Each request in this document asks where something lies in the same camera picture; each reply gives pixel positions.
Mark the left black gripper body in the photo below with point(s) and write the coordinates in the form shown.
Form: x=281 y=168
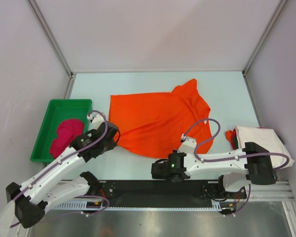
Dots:
x=109 y=145

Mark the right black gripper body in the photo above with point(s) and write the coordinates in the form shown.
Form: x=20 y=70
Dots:
x=174 y=150

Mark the orange t shirt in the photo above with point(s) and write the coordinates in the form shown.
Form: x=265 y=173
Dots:
x=151 y=124

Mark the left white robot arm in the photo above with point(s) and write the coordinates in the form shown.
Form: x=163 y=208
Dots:
x=36 y=196

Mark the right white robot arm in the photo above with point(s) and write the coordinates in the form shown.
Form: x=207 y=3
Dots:
x=249 y=165

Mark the orange folded shirt in stack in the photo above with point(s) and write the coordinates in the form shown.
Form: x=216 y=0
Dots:
x=232 y=138

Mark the magenta t shirt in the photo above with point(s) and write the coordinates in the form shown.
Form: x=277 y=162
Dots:
x=66 y=133

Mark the green plastic bin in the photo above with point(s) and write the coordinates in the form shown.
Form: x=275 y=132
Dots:
x=58 y=111

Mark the white folded t shirt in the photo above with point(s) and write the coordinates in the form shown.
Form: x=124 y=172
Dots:
x=266 y=138

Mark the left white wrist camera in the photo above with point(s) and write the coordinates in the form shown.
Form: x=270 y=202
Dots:
x=95 y=121

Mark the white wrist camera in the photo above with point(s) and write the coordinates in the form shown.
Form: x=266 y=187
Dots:
x=95 y=121
x=188 y=146

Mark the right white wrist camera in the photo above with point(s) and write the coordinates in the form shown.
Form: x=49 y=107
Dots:
x=188 y=146

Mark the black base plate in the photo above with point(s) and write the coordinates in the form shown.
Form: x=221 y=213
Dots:
x=165 y=194

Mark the white cable duct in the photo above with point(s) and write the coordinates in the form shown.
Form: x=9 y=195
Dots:
x=93 y=206

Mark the aluminium rail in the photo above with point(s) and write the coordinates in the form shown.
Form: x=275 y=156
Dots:
x=281 y=191

